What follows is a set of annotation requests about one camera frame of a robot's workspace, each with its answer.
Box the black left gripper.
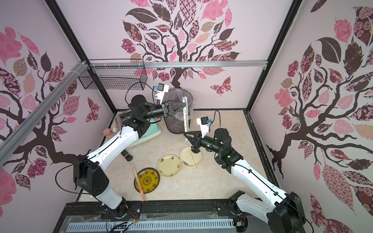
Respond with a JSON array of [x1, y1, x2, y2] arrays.
[[143, 99, 186, 120]]

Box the red chopsticks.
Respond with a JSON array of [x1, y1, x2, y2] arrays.
[[132, 164, 146, 202]]

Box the bare wooden chopsticks pair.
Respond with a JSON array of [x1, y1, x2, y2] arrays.
[[188, 147, 197, 170]]

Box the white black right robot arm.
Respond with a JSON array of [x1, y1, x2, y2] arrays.
[[184, 128, 307, 233]]

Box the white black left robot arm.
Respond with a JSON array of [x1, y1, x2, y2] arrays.
[[73, 95, 186, 216]]

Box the clear plastic bin liner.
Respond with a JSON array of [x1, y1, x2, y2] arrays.
[[166, 88, 194, 117]]

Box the black mesh trash bin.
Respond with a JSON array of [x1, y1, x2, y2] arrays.
[[164, 88, 194, 135]]

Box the cream plate right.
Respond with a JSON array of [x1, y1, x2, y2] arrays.
[[179, 147, 203, 168]]

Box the cream plate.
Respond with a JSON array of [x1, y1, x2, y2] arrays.
[[179, 147, 203, 168], [157, 154, 181, 177]]

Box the mint green toaster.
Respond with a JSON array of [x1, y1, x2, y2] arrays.
[[112, 109, 162, 148]]

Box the cream plate middle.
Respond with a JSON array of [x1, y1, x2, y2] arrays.
[[157, 154, 181, 177]]

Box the yellow black patterned plate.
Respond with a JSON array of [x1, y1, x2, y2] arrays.
[[138, 168, 160, 194]]

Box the black small cylinder jar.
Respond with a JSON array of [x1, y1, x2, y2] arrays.
[[121, 150, 133, 162]]

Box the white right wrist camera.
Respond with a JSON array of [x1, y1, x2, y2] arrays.
[[196, 116, 212, 138]]

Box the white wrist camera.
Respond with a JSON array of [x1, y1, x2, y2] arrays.
[[196, 116, 212, 138], [154, 83, 170, 103]]

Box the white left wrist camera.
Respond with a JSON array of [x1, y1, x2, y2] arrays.
[[154, 83, 170, 103]]

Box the black wire wall basket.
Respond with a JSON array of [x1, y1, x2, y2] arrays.
[[79, 58, 148, 90]]

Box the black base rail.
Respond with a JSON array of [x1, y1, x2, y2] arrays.
[[53, 198, 292, 233]]

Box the white slotted cable duct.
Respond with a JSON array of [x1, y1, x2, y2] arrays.
[[65, 219, 235, 233]]

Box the aluminium frame bar rear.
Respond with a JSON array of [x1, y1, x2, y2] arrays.
[[89, 60, 268, 69]]

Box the aluminium frame bar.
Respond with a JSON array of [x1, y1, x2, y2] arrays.
[[1, 61, 88, 166], [89, 60, 268, 69]]

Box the aluminium frame bar left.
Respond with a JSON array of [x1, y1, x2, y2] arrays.
[[1, 61, 88, 166]]

